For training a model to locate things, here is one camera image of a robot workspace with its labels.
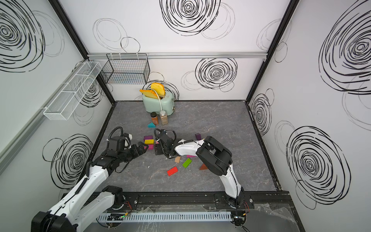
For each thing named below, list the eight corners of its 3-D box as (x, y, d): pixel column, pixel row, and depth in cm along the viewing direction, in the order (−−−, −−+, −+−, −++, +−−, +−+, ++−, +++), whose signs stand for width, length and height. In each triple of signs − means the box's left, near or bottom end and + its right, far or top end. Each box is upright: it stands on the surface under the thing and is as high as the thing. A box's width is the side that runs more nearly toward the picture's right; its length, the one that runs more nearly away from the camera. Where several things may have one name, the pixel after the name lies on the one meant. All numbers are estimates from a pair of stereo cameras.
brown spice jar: (152, 125, 106) (149, 117, 99) (153, 120, 109) (151, 111, 102) (158, 125, 106) (156, 117, 99) (159, 120, 109) (157, 111, 102)
